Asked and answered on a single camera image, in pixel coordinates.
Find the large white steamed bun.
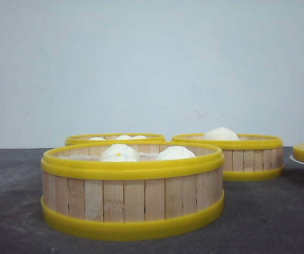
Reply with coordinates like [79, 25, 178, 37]
[202, 127, 239, 141]

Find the white steamed bun right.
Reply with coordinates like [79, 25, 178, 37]
[156, 146, 196, 161]

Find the white bun with yellow dot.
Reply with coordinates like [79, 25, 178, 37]
[99, 144, 140, 162]

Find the small white bun left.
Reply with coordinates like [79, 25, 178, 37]
[89, 137, 105, 141]

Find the small white bun right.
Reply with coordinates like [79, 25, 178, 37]
[131, 135, 147, 140]

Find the front bamboo steamer basket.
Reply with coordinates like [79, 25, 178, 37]
[41, 141, 224, 241]

